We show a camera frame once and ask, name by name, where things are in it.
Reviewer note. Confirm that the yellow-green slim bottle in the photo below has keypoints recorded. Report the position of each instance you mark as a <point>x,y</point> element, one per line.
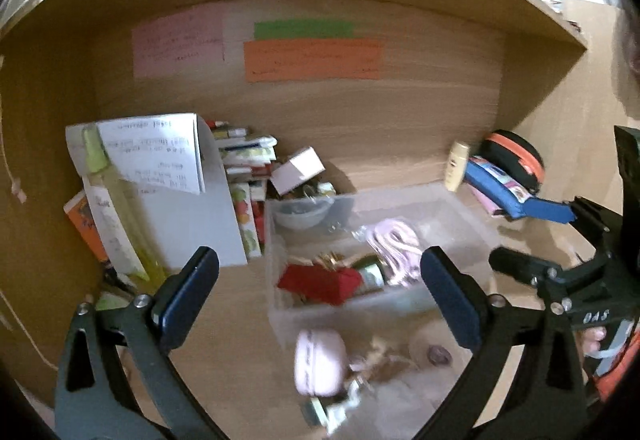
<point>117,200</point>

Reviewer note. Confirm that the cream plastic tube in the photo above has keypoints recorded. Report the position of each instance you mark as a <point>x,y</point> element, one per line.
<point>456,165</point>

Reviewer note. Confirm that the orange book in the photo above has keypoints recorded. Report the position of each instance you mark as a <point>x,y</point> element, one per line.
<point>82,222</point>

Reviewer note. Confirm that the pink flat booklet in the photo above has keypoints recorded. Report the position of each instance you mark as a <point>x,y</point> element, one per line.
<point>487,200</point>

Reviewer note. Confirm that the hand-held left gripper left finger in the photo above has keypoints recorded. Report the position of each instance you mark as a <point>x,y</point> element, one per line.
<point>187,287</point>

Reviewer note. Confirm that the white handwritten paper sheet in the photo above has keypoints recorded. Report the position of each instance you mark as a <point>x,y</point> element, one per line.
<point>150,155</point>

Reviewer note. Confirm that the white upright folder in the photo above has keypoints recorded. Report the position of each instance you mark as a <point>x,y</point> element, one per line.
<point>200,220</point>

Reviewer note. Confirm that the blue pencil case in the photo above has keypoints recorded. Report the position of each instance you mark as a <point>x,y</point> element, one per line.
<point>505,182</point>

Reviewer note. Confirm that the clear plastic storage box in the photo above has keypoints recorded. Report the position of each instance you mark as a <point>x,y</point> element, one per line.
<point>380,265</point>

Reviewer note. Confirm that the grey small bowl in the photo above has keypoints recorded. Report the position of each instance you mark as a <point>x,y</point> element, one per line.
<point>302,215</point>

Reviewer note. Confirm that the wooden desktop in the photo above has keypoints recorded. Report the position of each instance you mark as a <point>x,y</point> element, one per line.
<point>530,250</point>

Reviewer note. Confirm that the stack of colourful slim boxes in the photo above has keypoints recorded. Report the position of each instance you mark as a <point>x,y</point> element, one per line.
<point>245,180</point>

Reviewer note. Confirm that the small white cardboard box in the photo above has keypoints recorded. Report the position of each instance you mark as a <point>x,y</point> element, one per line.
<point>297,170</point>

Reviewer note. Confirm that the orange and black round case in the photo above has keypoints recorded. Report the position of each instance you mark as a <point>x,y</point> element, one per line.
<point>520,158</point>

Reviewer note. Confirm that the gold-lid small jar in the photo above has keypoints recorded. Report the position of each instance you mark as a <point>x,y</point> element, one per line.
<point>371,276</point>

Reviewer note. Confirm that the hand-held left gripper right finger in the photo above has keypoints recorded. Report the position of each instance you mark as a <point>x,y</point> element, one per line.
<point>450,292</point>

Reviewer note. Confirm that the red cloth pouch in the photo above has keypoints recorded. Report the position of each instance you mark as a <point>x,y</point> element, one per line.
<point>320,284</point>

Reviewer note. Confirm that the small round purple token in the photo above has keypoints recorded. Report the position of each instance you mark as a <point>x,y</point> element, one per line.
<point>439,354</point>

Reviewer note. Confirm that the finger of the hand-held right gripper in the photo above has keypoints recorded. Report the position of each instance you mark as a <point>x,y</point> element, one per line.
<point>520,265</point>
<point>550,211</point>

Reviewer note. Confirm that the green sticky note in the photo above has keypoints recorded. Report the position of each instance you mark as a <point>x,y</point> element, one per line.
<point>302,29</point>

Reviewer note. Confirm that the pink sticky note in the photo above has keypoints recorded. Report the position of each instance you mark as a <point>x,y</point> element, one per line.
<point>172,43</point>

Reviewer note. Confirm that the orange sticky note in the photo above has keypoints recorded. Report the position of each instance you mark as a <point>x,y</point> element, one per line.
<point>312,60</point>

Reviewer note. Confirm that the person's right hand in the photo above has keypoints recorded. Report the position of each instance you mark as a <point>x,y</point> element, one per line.
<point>592,339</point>

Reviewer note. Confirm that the pink macaron-shaped case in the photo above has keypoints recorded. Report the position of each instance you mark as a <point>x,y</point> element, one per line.
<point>320,362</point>

